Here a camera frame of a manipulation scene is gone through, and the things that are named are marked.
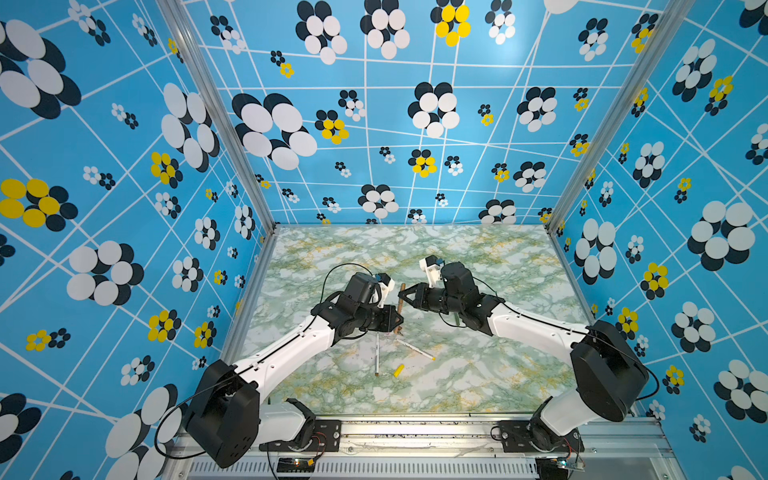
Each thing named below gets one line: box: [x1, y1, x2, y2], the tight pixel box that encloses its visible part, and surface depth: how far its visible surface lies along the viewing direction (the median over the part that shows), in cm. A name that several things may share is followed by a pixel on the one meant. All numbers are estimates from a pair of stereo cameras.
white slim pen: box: [374, 331, 380, 377], surface depth 86 cm
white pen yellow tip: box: [396, 339, 437, 361], surface depth 89 cm
